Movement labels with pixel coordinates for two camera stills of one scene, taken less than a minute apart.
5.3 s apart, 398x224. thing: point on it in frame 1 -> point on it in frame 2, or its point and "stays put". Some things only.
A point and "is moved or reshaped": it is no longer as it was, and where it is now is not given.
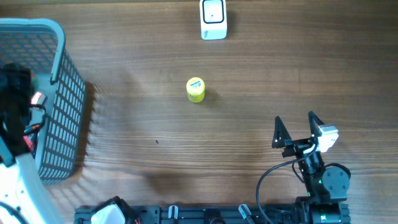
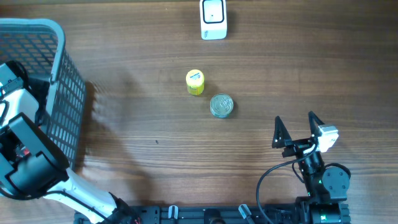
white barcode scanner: [213, 19] stays put
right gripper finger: [280, 134] stays put
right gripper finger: [314, 122] stays put
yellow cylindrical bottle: [195, 87] is moved or reshaped
